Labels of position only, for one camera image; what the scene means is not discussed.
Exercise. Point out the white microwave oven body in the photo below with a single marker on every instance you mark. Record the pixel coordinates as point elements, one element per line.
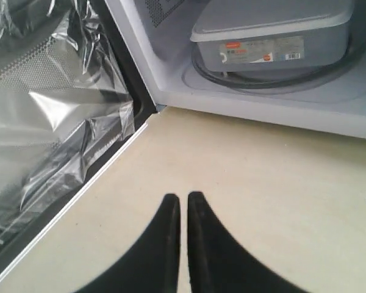
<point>157,36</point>

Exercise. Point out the white plastic lidded container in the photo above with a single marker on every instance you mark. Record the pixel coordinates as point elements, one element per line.
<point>254,35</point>

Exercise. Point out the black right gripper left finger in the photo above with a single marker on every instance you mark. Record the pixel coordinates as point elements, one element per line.
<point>152,262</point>

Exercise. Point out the white microwave door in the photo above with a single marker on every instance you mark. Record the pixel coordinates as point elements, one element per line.
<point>70,98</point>

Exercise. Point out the glass microwave turntable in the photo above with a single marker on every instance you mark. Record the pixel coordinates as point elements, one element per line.
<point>341,82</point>

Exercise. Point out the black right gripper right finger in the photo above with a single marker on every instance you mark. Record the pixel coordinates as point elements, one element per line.
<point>217,262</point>

